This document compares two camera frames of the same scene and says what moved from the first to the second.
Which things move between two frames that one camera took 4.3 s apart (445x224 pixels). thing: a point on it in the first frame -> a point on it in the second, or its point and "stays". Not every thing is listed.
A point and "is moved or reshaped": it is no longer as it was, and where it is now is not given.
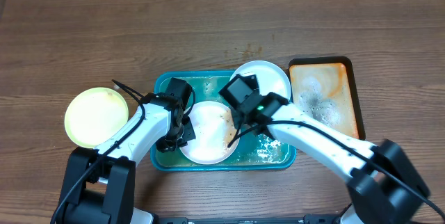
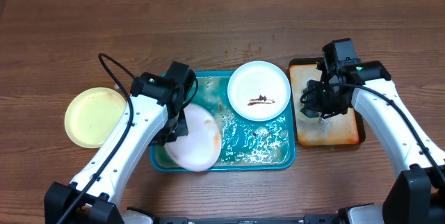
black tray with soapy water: [325, 87] stays
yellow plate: [93, 115] stays
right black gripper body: [238, 118] -> [321, 100]
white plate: [214, 129] is moved or reshaped
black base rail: [309, 219] stays
